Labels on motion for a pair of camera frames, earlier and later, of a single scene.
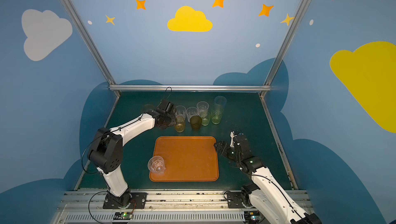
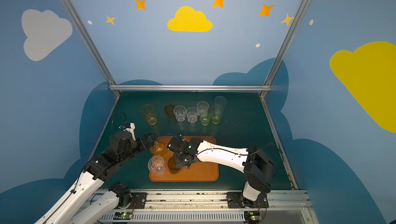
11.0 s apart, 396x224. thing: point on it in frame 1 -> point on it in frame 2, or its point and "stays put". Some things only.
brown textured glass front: x=195 y=122 -> x=171 y=165
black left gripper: x=168 y=117 -> x=146 y=140
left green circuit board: x=122 y=216 stays put
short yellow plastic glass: x=180 y=123 -> x=157 y=148
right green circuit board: x=252 y=217 stays put
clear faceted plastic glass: x=155 y=164 stays put
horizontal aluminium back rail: x=190 y=88 stays put
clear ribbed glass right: x=202 y=107 stays put
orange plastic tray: x=187 y=159 stays put
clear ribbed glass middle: x=191 y=111 stays put
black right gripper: x=229 y=149 -> x=178 y=152
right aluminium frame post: x=267 y=85 stays put
